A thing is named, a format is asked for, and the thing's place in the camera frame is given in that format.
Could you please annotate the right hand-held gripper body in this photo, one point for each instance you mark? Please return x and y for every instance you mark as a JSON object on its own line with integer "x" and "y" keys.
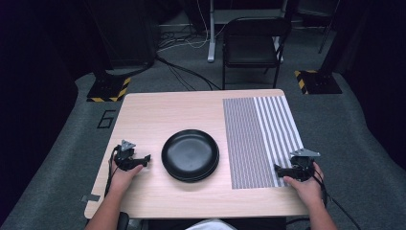
{"x": 301, "y": 166}

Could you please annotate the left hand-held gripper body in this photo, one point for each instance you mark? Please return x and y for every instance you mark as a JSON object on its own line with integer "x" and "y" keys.
{"x": 124, "y": 158}

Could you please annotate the person's left hand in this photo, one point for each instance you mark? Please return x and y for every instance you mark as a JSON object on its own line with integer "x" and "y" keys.
{"x": 121, "y": 180}

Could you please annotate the person's right hand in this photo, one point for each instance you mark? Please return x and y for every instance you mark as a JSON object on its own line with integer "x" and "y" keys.
{"x": 308, "y": 191}

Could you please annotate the grey white striped placemat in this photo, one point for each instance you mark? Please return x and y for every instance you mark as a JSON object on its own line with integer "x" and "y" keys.
{"x": 249, "y": 140}

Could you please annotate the grey tape strip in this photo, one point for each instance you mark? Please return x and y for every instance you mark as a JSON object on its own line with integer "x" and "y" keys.
{"x": 91, "y": 198}

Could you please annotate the black seat armrest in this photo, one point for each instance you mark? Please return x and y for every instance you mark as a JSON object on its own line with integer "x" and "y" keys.
{"x": 123, "y": 222}

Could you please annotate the black stand base striped edge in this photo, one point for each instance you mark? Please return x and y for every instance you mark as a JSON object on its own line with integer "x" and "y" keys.
{"x": 319, "y": 82}
{"x": 107, "y": 89}

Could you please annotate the person's white clothing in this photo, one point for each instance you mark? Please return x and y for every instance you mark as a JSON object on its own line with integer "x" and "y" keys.
{"x": 210, "y": 225}

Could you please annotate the black folding chair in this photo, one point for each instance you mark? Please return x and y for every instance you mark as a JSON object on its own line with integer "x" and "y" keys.
{"x": 252, "y": 48}

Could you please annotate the large black cabinet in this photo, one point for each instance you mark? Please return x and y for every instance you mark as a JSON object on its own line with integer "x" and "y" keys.
{"x": 127, "y": 32}

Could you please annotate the white metal desk frame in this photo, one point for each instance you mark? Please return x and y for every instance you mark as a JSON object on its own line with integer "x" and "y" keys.
{"x": 211, "y": 32}

